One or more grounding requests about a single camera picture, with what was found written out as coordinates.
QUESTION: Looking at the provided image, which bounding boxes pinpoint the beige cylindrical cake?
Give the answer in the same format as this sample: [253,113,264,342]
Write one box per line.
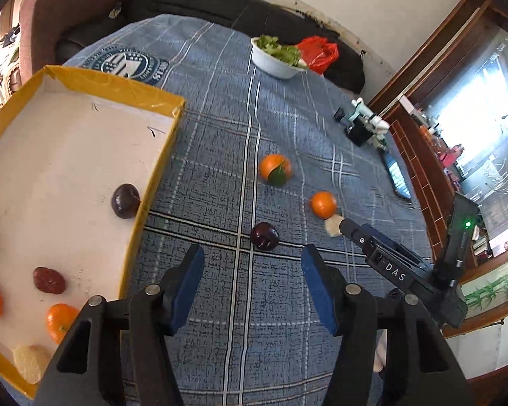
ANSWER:
[324,213,344,238]

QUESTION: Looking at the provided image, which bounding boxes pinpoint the plain orange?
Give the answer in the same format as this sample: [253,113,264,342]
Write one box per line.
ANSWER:
[310,191,338,220]

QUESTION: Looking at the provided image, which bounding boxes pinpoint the dark purple plum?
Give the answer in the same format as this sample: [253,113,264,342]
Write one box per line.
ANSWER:
[250,222,280,251]

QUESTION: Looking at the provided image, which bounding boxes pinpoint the white gloved right hand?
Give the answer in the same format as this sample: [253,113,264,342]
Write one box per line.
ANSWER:
[374,329,387,373]

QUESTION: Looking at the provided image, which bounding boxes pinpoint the black smartphone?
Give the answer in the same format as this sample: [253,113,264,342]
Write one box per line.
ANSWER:
[378,150,412,203]

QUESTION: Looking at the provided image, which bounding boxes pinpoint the beige cake tray bottom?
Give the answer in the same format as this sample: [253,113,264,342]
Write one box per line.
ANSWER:
[13,345,51,385]

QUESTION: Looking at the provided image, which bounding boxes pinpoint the red date in tray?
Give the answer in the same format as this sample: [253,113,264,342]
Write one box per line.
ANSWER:
[33,267,67,295]

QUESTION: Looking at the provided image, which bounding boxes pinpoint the pink bottle on cabinet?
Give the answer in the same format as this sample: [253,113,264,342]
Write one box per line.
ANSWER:
[439,144,464,168]

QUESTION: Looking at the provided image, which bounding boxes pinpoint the black cup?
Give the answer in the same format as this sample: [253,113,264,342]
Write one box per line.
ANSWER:
[345,116,374,147]

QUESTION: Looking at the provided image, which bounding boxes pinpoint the orange with green leaf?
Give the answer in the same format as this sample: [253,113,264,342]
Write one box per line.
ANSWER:
[259,153,294,187]

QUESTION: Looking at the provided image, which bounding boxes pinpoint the small black charger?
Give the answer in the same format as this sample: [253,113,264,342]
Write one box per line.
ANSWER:
[334,107,346,123]

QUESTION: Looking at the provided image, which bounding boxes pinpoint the blue plaid tablecloth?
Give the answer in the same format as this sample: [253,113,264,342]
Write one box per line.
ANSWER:
[68,15,432,405]

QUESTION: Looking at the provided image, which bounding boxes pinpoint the dark plum in tray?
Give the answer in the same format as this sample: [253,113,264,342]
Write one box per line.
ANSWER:
[111,183,141,219]

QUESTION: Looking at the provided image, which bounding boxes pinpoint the wooden cabinet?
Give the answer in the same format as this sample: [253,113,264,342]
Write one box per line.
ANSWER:
[370,0,508,337]

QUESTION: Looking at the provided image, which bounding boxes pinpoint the yellow cardboard tray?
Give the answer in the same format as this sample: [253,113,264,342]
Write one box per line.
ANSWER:
[0,66,185,398]

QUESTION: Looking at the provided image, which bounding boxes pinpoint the red plastic bag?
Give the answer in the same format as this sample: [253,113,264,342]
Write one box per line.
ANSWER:
[296,36,339,75]

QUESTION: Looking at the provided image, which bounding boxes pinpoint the green lettuce leaves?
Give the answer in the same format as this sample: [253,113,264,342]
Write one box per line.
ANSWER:
[255,35,306,68]

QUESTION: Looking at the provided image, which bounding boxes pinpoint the white bowl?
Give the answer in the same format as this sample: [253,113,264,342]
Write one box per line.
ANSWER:
[250,37,308,80]

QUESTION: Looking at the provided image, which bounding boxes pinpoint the black sofa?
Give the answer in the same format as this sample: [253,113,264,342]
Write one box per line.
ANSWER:
[55,0,365,93]

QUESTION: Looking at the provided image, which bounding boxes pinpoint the low side table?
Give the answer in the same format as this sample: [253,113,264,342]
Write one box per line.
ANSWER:
[0,24,22,110]

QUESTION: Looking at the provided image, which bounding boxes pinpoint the brown armchair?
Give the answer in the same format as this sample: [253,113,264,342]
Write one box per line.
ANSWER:
[19,0,119,83]

